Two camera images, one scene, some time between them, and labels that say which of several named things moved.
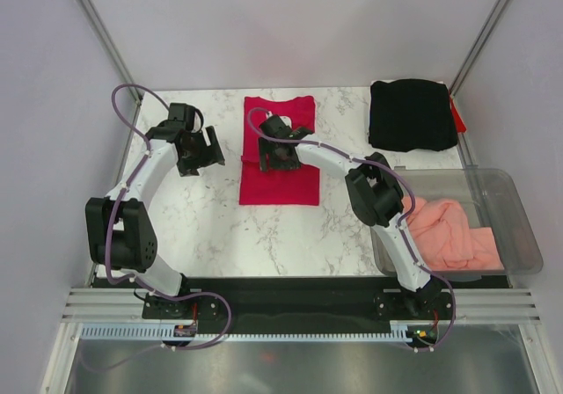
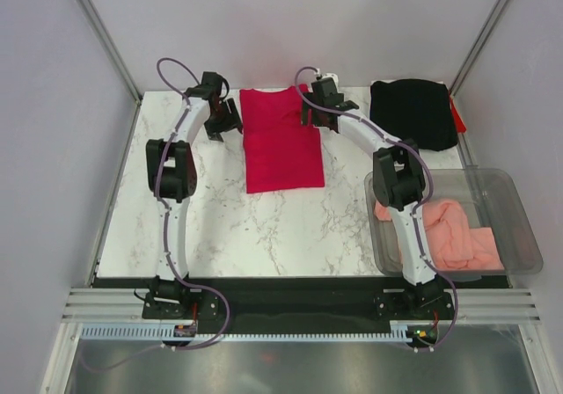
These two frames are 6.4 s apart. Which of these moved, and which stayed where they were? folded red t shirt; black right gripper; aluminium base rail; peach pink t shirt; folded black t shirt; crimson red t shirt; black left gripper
Moved: black left gripper; crimson red t shirt; black right gripper
Stayed: folded red t shirt; folded black t shirt; aluminium base rail; peach pink t shirt
